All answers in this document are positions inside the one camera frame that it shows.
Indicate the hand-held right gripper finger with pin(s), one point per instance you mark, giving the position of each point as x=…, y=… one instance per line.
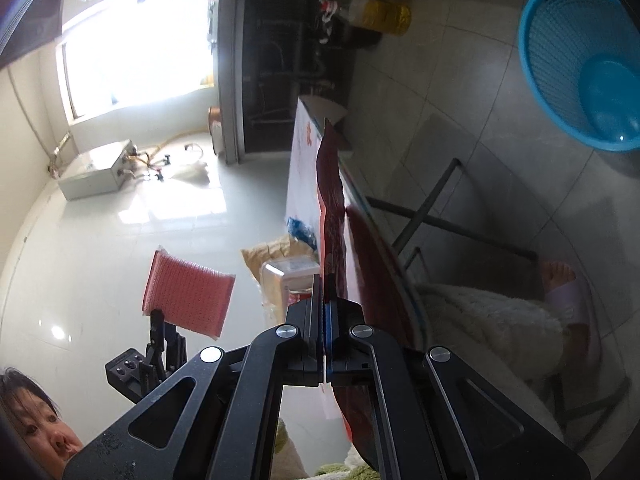
x=317, y=320
x=328, y=320

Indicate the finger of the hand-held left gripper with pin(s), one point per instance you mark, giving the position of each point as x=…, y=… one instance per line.
x=156, y=335
x=176, y=352

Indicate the pink bubble mailer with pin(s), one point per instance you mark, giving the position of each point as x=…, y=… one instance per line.
x=190, y=285

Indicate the tan paper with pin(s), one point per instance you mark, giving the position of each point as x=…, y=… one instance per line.
x=265, y=255

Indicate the blue candy wrapper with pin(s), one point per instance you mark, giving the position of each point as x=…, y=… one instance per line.
x=300, y=230

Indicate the blue plastic mesh basket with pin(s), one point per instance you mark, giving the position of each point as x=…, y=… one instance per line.
x=550, y=35

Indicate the clear plastic container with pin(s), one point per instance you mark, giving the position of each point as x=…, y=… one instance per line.
x=295, y=267

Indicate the person's head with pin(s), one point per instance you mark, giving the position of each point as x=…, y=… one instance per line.
x=35, y=420

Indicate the cream plastic bag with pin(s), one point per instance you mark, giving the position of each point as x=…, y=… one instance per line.
x=192, y=172

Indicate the person's foot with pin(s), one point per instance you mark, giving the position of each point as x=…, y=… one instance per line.
x=557, y=272

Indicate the lilac slipper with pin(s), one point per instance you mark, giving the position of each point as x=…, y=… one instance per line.
x=570, y=305

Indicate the grey concrete counter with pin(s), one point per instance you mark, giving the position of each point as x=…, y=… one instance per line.
x=232, y=85

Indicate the window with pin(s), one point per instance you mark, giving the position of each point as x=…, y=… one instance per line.
x=140, y=50

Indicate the yellow cooking oil bottle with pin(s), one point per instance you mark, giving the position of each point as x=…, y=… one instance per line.
x=380, y=15

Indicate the black metal table frame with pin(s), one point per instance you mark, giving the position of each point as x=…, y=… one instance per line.
x=430, y=200

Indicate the white wall water heater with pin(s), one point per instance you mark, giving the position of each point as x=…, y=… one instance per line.
x=95, y=170

